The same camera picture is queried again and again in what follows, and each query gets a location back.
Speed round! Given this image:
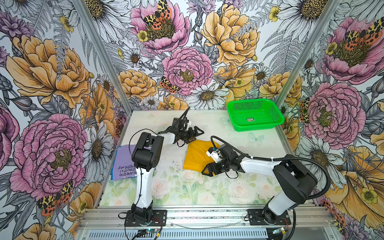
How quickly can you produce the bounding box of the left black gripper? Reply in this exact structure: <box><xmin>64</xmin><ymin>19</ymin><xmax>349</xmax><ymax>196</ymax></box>
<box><xmin>178</xmin><ymin>125</ymin><xmax>204</xmax><ymax>144</ymax></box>

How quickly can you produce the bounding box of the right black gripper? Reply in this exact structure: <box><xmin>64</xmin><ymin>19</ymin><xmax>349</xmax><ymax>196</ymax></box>
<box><xmin>201</xmin><ymin>158</ymin><xmax>232</xmax><ymax>177</ymax></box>

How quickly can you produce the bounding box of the yellow t-shirt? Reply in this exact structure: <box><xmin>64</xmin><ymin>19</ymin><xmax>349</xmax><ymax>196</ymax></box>
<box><xmin>184</xmin><ymin>140</ymin><xmax>215</xmax><ymax>173</ymax></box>

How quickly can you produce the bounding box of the green plastic basket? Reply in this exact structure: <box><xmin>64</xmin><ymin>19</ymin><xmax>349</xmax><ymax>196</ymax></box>
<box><xmin>227</xmin><ymin>99</ymin><xmax>285</xmax><ymax>132</ymax></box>

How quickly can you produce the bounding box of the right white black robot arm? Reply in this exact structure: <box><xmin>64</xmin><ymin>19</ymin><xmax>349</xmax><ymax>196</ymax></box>
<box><xmin>202</xmin><ymin>144</ymin><xmax>318</xmax><ymax>225</ymax></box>

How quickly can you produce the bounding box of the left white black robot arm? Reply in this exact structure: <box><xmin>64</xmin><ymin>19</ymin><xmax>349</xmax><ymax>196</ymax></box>
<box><xmin>129</xmin><ymin>117</ymin><xmax>204</xmax><ymax>225</ymax></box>

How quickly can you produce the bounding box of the folded purple t-shirt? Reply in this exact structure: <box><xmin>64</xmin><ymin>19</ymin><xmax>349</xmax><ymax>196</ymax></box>
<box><xmin>111</xmin><ymin>145</ymin><xmax>137</xmax><ymax>181</ymax></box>

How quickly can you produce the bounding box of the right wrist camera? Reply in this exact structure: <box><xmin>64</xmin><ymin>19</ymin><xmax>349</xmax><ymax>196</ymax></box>
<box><xmin>206</xmin><ymin>148</ymin><xmax>223</xmax><ymax>163</ymax></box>

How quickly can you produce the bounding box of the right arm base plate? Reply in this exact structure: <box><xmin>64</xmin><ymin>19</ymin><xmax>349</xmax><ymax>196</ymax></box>
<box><xmin>245</xmin><ymin>209</ymin><xmax>291</xmax><ymax>226</ymax></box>

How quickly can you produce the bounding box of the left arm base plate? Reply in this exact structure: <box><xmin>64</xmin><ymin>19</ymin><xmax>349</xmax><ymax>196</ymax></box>
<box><xmin>124</xmin><ymin>210</ymin><xmax>168</xmax><ymax>227</ymax></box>

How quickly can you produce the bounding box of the left aluminium corner post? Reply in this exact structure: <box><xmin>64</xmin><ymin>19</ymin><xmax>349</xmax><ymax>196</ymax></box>
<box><xmin>74</xmin><ymin>1</ymin><xmax>133</xmax><ymax>116</ymax></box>

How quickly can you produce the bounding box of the aluminium corner post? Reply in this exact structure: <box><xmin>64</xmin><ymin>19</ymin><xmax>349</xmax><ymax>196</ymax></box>
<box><xmin>271</xmin><ymin>0</ymin><xmax>341</xmax><ymax>113</ymax></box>
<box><xmin>74</xmin><ymin>1</ymin><xmax>133</xmax><ymax>116</ymax></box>

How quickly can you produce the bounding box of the right corrugated black cable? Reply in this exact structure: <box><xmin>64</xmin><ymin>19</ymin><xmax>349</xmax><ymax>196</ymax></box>
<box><xmin>209</xmin><ymin>135</ymin><xmax>331</xmax><ymax>200</ymax></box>

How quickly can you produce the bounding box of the aluminium front rail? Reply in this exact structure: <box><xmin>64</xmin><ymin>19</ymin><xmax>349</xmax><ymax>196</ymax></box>
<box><xmin>79</xmin><ymin>204</ymin><xmax>335</xmax><ymax>230</ymax></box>

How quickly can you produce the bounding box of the right aluminium corner post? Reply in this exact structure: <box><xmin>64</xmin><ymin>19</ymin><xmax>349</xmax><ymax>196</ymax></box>
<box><xmin>271</xmin><ymin>0</ymin><xmax>341</xmax><ymax>113</ymax></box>

